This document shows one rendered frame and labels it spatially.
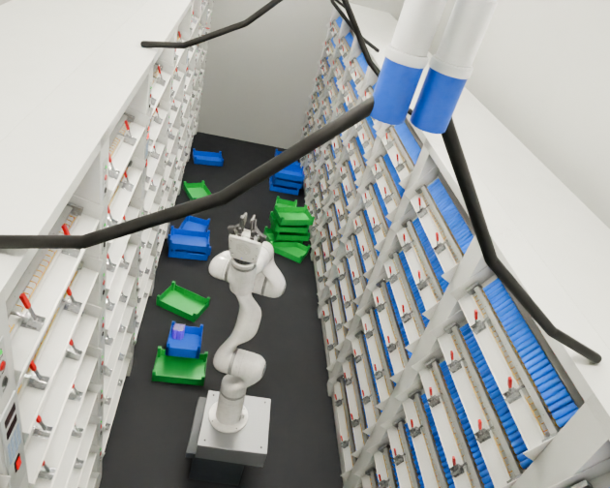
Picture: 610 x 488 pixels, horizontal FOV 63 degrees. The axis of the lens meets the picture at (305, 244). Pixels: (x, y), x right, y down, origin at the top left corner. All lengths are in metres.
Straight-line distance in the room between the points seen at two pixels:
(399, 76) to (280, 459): 2.43
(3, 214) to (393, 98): 0.78
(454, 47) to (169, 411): 2.57
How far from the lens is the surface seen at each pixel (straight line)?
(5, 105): 1.61
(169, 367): 3.20
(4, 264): 1.02
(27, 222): 1.12
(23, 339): 1.23
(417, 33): 0.78
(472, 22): 0.80
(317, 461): 2.99
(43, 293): 1.32
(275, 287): 2.06
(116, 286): 2.25
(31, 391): 1.39
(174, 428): 2.95
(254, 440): 2.50
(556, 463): 1.42
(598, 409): 1.31
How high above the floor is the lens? 2.45
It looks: 33 degrees down
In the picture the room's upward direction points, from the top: 16 degrees clockwise
